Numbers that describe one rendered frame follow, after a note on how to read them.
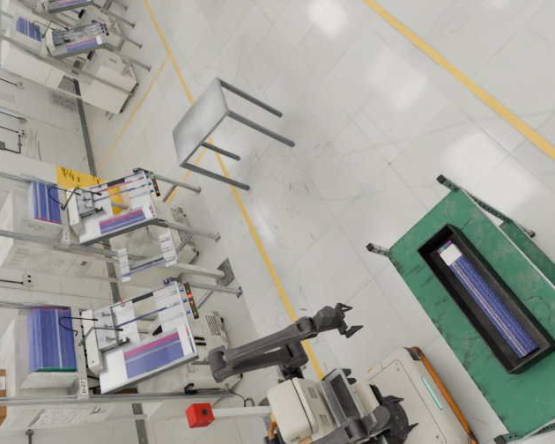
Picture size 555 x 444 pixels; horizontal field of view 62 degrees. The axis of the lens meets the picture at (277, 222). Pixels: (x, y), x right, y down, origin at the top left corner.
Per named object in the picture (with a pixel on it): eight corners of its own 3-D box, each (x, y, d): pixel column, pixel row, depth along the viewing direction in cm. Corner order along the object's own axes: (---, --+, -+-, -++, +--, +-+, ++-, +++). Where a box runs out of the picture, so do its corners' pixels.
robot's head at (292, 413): (286, 447, 188) (283, 439, 176) (268, 400, 200) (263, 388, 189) (318, 433, 190) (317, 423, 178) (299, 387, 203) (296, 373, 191)
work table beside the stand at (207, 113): (295, 144, 421) (226, 111, 367) (247, 191, 456) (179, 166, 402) (281, 112, 445) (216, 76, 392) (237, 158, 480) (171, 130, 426)
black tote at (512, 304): (428, 255, 199) (415, 250, 192) (459, 228, 192) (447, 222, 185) (519, 374, 164) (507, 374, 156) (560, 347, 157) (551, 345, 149)
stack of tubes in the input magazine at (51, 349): (70, 309, 350) (33, 306, 332) (77, 369, 319) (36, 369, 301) (63, 319, 356) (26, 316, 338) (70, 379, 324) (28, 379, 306)
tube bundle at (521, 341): (440, 252, 194) (436, 251, 192) (453, 241, 191) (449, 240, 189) (523, 358, 163) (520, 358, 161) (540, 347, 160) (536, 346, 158)
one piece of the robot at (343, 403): (362, 438, 209) (332, 442, 195) (335, 382, 226) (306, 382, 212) (387, 420, 203) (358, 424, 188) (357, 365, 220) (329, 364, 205)
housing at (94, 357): (99, 317, 372) (92, 308, 361) (107, 371, 342) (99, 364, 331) (88, 321, 371) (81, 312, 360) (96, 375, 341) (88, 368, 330)
